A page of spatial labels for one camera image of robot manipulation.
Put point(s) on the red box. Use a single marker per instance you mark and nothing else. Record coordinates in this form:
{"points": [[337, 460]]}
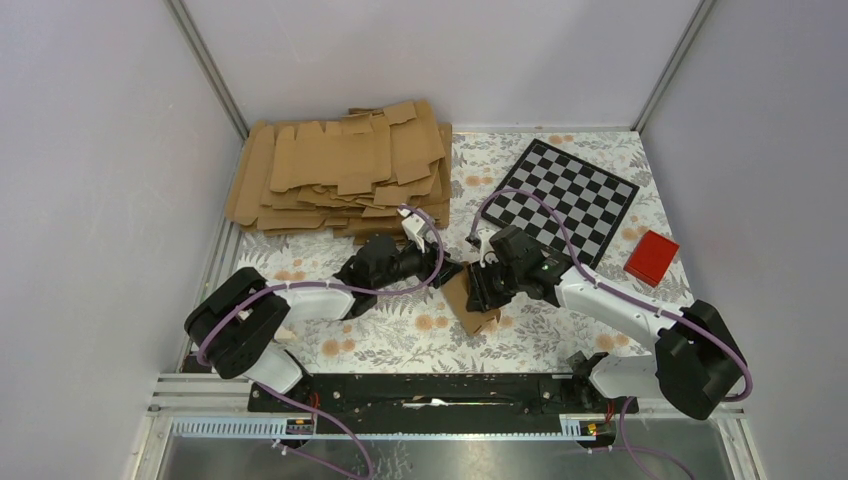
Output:
{"points": [[652, 257]]}

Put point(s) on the black white checkerboard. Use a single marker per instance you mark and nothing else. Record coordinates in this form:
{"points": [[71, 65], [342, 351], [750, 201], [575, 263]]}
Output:
{"points": [[591, 201]]}

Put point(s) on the brown cardboard box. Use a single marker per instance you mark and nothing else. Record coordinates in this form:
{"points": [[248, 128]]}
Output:
{"points": [[457, 292]]}

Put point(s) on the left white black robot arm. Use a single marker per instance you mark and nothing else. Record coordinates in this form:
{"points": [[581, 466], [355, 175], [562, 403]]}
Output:
{"points": [[236, 326]]}

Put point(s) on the stack of flat cardboard boxes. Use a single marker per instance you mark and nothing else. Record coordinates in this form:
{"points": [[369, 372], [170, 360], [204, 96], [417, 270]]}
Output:
{"points": [[349, 175]]}

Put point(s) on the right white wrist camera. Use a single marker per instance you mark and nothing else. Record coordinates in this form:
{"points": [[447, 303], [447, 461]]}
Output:
{"points": [[481, 241]]}

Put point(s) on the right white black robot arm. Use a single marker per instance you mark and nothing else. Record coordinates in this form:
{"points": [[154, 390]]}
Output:
{"points": [[691, 359]]}

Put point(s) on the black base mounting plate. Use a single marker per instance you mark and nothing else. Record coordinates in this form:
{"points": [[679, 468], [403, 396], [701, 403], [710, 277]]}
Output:
{"points": [[448, 402]]}

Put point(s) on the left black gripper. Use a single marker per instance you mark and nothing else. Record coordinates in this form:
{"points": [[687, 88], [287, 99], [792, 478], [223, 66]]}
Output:
{"points": [[427, 260]]}

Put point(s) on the slotted grey cable duct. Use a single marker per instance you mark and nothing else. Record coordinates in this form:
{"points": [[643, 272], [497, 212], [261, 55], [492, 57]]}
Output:
{"points": [[558, 428]]}

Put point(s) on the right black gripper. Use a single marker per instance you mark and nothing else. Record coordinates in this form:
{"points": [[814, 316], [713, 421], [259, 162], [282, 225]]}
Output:
{"points": [[480, 297]]}

